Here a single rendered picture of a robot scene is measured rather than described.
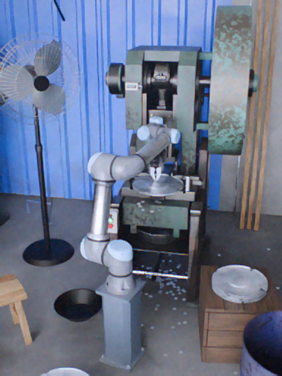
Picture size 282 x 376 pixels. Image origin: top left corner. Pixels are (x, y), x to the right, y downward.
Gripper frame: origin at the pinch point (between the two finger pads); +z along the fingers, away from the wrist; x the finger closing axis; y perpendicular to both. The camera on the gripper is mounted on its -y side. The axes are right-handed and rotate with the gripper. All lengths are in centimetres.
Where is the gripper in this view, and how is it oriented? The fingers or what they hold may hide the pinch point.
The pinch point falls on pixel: (156, 179)
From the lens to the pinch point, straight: 255.6
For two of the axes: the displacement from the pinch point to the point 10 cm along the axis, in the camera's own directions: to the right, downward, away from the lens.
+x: -9.8, -0.6, 1.8
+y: 1.9, -3.7, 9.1
